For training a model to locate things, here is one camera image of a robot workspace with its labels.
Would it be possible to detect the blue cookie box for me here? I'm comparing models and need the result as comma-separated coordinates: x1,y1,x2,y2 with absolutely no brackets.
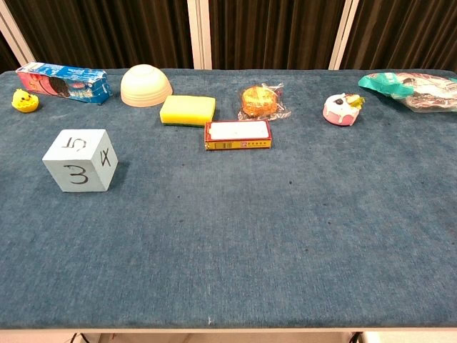
15,61,114,107

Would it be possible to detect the wrapped round pastry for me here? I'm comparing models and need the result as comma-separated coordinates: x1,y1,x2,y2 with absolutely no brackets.
237,82,292,121

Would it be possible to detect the teal snack bag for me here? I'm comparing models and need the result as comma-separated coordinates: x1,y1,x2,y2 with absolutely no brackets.
358,71,457,113

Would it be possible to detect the white leaning frame post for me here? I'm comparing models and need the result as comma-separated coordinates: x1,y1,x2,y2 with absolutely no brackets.
328,0,367,71

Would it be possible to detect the white slanted frame post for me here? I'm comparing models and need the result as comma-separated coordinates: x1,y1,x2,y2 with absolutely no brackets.
0,0,36,68

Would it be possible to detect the dark pleated curtain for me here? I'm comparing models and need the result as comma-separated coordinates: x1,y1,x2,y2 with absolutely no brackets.
208,0,347,71
339,0,457,73
0,34,21,74
4,0,196,71

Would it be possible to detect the yellow green sponge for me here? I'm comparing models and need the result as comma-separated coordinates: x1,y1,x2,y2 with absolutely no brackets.
159,94,217,127

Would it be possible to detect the red yellow flat box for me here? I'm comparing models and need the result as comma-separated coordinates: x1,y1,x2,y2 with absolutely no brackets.
204,119,273,151

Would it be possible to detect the light blue numbered cube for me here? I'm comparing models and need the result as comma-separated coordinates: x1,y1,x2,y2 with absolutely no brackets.
41,128,119,193

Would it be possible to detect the yellow duck toy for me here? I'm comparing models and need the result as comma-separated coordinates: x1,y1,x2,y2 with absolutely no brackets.
11,89,40,114

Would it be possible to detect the cream upturned bowl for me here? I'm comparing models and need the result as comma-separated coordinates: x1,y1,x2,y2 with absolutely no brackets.
119,64,174,109

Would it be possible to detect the white upright frame post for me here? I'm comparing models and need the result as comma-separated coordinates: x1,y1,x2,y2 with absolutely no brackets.
186,0,214,71

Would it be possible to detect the blue table cloth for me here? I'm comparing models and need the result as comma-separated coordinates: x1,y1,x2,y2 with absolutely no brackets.
0,68,457,329

